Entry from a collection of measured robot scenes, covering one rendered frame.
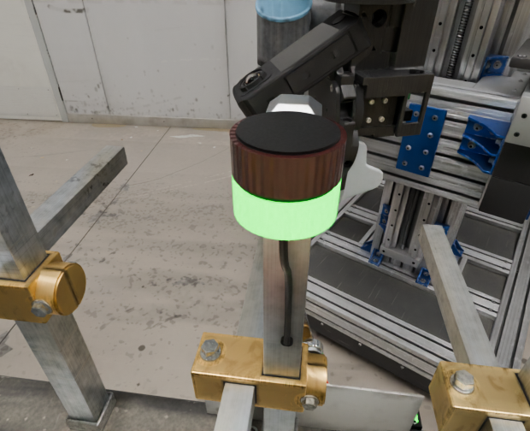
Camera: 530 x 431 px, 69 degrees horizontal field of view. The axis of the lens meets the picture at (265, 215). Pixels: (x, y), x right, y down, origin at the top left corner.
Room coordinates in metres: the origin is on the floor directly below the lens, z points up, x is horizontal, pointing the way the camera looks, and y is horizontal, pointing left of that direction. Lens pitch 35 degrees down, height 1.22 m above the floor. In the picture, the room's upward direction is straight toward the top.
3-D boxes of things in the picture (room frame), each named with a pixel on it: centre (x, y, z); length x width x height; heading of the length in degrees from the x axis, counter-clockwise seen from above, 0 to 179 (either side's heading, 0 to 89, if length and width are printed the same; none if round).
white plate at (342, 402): (0.25, -0.05, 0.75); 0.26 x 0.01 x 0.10; 82
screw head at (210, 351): (0.24, 0.06, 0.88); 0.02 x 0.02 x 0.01
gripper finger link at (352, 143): (0.31, -0.07, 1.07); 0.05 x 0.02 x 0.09; 12
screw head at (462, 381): (0.21, -0.19, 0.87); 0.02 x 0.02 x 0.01
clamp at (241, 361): (0.23, 0.00, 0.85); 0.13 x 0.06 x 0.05; 82
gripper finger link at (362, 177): (0.32, -0.09, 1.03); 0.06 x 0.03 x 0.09; 102
